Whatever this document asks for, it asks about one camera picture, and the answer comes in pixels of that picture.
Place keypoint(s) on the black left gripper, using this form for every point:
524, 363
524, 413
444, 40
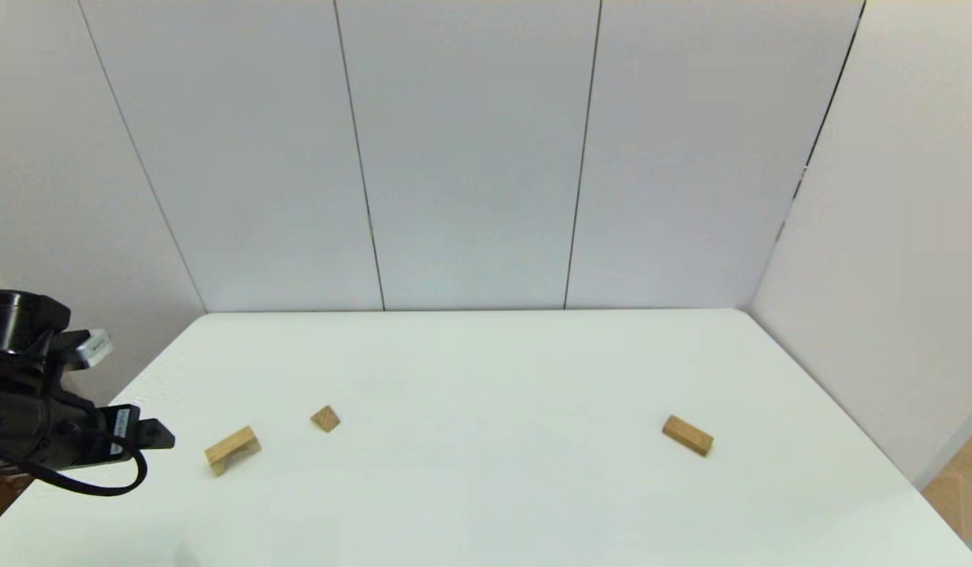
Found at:
53, 433

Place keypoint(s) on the arched wooden building block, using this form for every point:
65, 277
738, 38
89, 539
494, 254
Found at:
233, 446

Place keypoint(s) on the rectangular wooden building block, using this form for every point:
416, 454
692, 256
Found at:
687, 435

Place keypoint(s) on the triangular wooden building block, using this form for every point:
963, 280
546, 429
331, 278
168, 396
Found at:
325, 418

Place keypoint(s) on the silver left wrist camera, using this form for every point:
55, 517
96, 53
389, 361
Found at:
92, 348

